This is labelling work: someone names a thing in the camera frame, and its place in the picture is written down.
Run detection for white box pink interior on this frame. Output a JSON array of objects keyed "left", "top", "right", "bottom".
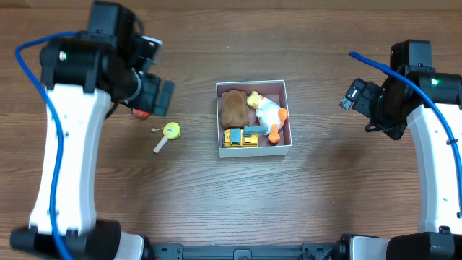
[{"left": 216, "top": 80, "right": 292, "bottom": 158}]

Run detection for yellow wooden rattle drum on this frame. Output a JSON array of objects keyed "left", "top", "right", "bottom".
[{"left": 151, "top": 122, "right": 180, "bottom": 154}]

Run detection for brown plush bear toy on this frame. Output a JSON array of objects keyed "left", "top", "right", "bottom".
[{"left": 219, "top": 90, "right": 250, "bottom": 129}]

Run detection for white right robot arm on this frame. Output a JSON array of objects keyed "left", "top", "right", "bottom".
[{"left": 323, "top": 40, "right": 461, "bottom": 260}]

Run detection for red grey toy ball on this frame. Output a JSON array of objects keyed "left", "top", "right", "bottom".
[{"left": 132, "top": 109, "right": 151, "bottom": 120}]

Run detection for white plush duck toy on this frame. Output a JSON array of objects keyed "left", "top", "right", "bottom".
[{"left": 247, "top": 91, "right": 288, "bottom": 144}]

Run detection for yellow toy excavator truck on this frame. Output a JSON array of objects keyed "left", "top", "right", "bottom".
[{"left": 222, "top": 126, "right": 268, "bottom": 148}]

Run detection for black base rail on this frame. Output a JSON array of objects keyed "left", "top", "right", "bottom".
[{"left": 152, "top": 243, "right": 334, "bottom": 260}]

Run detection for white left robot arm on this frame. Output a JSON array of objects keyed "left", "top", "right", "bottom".
[{"left": 10, "top": 1, "right": 175, "bottom": 259}]

